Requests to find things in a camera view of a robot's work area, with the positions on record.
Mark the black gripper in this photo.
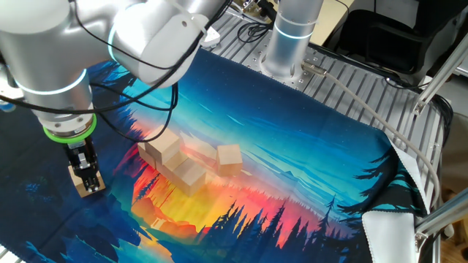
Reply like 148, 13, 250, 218
62, 137, 102, 194

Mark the forest sunset printed cloth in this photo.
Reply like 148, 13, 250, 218
0, 47, 431, 263

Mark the aluminium frame post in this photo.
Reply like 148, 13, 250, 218
414, 188, 468, 253
412, 39, 468, 116

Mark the white power strip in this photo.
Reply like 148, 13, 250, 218
200, 27, 222, 48

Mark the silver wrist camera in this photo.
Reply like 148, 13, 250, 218
0, 69, 25, 113

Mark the green mounting ring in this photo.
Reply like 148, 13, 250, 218
42, 113, 98, 145

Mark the beige desk top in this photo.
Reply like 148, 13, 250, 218
310, 0, 356, 47

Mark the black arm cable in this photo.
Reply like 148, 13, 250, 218
0, 0, 293, 144

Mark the silver robot mounting plate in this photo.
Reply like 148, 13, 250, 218
252, 45, 332, 92

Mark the grey cable with metal plug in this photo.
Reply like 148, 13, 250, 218
301, 60, 442, 211

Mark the light wooden cube block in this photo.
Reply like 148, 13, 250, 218
137, 140, 157, 169
171, 157, 208, 197
67, 164, 107, 199
143, 125, 181, 165
216, 144, 244, 178
156, 150, 189, 183

